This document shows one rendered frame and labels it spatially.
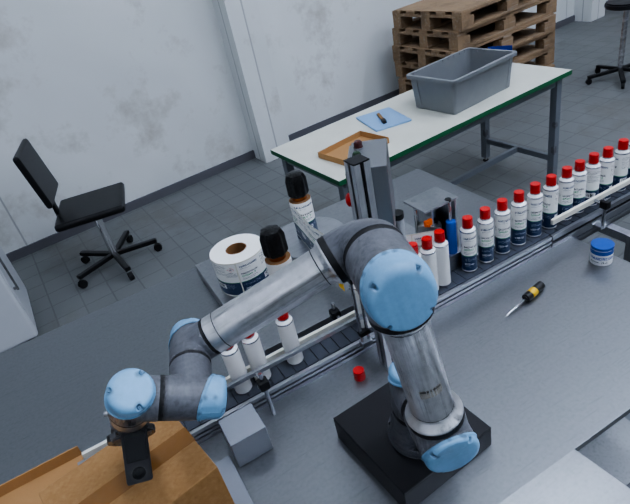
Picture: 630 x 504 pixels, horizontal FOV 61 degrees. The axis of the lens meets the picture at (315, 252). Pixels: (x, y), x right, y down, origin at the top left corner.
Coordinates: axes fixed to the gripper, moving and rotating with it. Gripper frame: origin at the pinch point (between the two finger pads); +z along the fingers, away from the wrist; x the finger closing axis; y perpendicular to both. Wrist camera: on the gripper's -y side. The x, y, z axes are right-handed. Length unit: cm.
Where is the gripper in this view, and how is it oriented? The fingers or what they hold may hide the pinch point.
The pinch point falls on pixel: (131, 442)
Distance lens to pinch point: 124.8
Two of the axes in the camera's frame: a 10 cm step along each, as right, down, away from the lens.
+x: -9.0, 1.5, -4.0
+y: -3.1, -8.7, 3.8
